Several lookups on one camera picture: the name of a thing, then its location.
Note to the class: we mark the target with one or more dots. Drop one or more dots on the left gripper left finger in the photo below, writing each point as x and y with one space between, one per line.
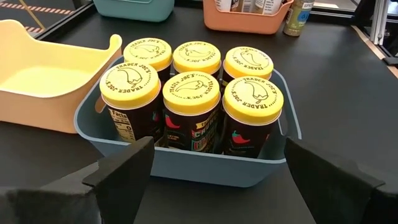
124 193

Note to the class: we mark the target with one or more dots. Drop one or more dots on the ribbed black-lid spice jar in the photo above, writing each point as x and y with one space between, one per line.
297 21

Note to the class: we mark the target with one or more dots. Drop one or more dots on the orange plastic bin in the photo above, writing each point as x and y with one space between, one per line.
245 25

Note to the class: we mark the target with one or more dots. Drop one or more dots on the yellow-lid chili onion can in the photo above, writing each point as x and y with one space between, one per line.
253 99
196 57
191 93
129 84
147 53
248 62

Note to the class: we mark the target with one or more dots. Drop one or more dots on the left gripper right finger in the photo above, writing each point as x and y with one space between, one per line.
329 199

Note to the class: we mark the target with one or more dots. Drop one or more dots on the teal plastic bin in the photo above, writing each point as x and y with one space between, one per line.
133 11

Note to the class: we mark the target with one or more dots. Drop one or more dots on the yellow plastic bin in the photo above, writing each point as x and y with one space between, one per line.
46 81

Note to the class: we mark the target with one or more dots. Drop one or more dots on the black hazard-striped floor mat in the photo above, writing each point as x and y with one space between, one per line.
62 3

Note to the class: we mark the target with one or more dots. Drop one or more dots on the silver aluminium extrusion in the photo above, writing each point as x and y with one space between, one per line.
379 21

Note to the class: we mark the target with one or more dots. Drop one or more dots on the blue-grey plastic bin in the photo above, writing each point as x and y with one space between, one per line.
202 168

